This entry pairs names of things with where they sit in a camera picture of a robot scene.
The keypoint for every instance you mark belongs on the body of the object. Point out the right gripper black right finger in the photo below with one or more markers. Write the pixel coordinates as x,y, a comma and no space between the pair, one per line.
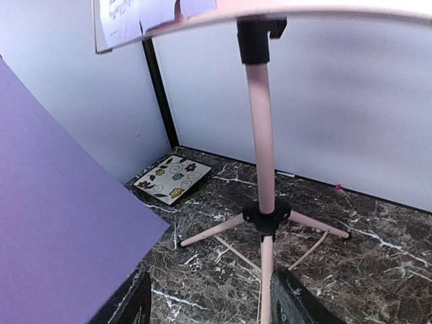
292,303

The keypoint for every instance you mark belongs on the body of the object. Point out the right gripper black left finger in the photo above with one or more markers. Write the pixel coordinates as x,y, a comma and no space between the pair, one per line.
131,302

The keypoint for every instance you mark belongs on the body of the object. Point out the pink folding music stand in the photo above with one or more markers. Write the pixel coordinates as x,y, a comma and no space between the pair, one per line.
257,22

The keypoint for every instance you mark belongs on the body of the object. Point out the floral patterned tile coaster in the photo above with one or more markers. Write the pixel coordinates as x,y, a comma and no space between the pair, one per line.
171,178

